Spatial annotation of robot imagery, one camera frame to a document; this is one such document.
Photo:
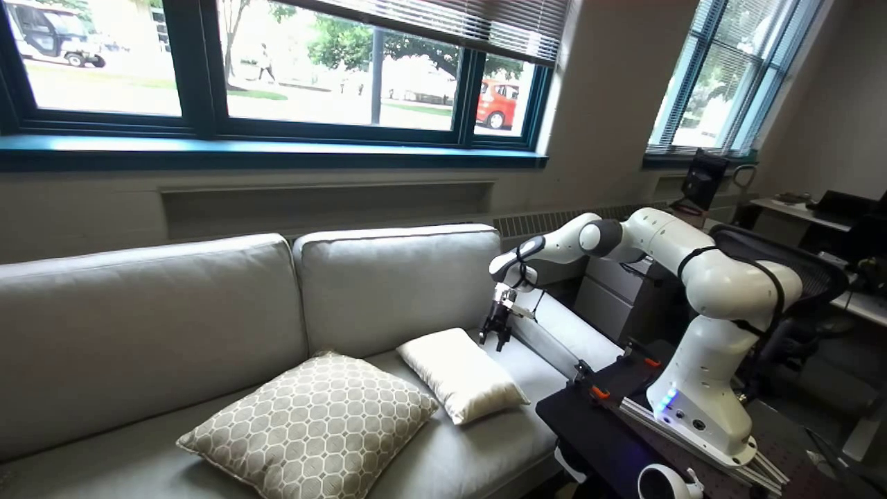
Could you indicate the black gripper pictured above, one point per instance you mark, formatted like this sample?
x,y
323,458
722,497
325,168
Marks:
x,y
501,307

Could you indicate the small cream pillow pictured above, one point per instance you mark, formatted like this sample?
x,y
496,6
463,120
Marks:
x,y
461,376

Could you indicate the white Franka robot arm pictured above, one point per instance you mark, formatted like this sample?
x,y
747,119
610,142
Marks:
x,y
709,369

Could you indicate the gray sofa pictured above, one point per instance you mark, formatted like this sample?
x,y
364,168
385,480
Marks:
x,y
479,453

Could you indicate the beige geometric patterned pillow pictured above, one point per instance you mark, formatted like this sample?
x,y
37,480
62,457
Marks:
x,y
313,430

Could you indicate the radiator vent grille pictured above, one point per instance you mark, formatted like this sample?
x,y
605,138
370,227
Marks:
x,y
521,227

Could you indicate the black orange clamp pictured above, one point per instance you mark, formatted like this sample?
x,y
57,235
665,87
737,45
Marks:
x,y
597,392
652,365

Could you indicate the gray drawer cabinet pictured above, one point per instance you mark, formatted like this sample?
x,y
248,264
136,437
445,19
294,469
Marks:
x,y
619,300

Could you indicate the black robot table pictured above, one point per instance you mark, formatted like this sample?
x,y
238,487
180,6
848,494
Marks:
x,y
590,435

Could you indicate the red car outside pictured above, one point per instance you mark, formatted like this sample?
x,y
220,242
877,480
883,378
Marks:
x,y
500,101

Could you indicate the white VR controller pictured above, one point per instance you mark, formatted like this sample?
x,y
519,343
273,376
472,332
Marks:
x,y
694,487

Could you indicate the black monitor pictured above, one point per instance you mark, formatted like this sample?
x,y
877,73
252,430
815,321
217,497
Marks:
x,y
708,181

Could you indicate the window blinds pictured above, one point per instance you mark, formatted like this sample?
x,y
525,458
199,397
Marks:
x,y
479,19

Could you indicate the black office chair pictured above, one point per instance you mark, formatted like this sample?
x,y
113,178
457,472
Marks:
x,y
812,278

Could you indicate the white desk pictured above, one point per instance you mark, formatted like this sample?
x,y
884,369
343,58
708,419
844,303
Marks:
x,y
859,307

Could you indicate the black laptop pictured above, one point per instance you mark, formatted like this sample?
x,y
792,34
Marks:
x,y
845,210

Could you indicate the dark SUV outside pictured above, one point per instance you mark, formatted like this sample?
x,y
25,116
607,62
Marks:
x,y
50,31

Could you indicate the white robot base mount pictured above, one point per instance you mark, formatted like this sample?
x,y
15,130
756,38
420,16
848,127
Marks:
x,y
737,458

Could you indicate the teal window frame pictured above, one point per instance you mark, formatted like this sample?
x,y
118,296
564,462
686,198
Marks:
x,y
203,65

